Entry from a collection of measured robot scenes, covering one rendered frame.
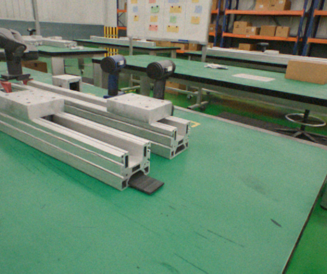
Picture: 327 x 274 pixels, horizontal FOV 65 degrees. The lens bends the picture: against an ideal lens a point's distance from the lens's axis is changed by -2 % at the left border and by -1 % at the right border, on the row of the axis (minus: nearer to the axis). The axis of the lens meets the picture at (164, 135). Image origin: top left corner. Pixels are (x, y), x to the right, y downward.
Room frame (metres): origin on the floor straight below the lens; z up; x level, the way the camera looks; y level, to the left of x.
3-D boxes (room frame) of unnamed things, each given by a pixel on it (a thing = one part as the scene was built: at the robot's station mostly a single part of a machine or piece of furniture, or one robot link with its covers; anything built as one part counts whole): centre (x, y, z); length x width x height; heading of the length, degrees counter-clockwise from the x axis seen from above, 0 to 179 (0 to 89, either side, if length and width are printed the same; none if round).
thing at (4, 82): (1.11, 0.68, 0.84); 0.07 x 0.07 x 0.09; 57
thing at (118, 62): (1.08, 0.21, 0.89); 0.20 x 0.08 x 0.22; 169
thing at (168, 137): (0.88, 0.29, 0.82); 0.80 x 0.10 x 0.09; 57
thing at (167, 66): (0.99, 0.01, 0.89); 0.20 x 0.08 x 0.22; 156
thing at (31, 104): (0.72, 0.39, 0.87); 0.16 x 0.11 x 0.07; 57
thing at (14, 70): (1.13, 0.67, 0.91); 0.10 x 0.07 x 0.07; 147
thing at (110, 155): (0.72, 0.39, 0.82); 0.80 x 0.10 x 0.09; 57
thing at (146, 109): (0.75, 0.08, 0.87); 0.16 x 0.11 x 0.07; 57
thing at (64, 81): (1.20, 0.48, 0.83); 0.11 x 0.10 x 0.10; 151
